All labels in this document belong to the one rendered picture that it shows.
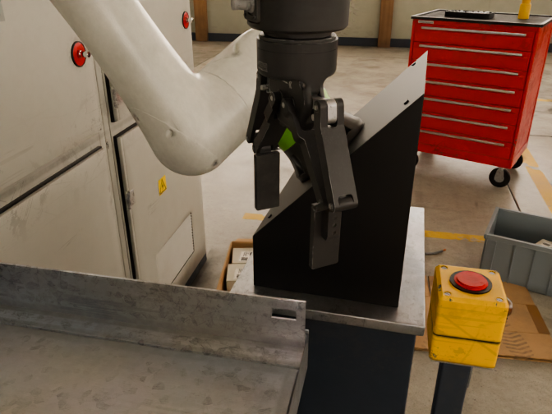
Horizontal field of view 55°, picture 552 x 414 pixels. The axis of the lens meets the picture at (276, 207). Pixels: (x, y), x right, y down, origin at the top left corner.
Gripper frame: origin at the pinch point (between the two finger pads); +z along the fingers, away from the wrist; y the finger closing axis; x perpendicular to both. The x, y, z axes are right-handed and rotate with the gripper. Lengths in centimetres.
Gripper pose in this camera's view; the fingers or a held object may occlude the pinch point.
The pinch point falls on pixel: (292, 224)
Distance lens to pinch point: 57.8
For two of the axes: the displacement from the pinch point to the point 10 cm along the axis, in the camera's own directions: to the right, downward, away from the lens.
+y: 4.3, 4.2, -8.0
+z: -0.1, 8.9, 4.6
